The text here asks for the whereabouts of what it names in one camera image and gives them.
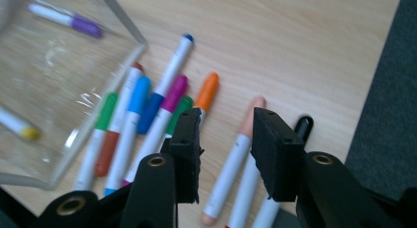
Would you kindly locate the dark blue marker pen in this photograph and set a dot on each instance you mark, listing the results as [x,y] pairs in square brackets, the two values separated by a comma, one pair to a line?
[172,67]

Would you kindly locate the purple marker pen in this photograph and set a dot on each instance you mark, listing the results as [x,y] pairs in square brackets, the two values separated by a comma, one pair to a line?
[85,26]

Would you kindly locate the peach marker pen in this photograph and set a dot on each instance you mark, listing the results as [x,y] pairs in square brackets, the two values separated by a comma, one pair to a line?
[229,175]

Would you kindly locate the yellow marker pen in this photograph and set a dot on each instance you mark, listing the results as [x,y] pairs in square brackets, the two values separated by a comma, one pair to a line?
[19,126]

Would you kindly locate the magenta marker pen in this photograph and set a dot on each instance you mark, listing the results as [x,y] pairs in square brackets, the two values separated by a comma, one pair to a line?
[175,93]

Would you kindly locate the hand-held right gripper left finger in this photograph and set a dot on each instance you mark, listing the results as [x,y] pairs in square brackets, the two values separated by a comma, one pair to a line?
[185,156]

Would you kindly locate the brown marker pen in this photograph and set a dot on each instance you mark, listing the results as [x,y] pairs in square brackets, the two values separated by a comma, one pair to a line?
[106,152]

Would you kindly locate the dark green marker pen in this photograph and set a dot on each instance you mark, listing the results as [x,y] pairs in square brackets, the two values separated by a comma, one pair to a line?
[180,113]

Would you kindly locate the orange marker pen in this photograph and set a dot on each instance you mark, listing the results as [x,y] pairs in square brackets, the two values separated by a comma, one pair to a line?
[207,92]

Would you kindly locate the clear plastic bag white trim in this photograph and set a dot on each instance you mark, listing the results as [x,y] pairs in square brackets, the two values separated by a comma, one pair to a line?
[49,90]

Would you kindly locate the light blue marker pen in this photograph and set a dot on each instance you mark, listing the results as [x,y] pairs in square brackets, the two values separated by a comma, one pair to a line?
[137,97]

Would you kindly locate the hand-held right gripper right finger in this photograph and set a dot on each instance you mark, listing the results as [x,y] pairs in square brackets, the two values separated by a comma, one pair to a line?
[278,156]

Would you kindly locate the light green marker pen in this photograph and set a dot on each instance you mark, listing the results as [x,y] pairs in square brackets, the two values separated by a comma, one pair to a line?
[106,111]

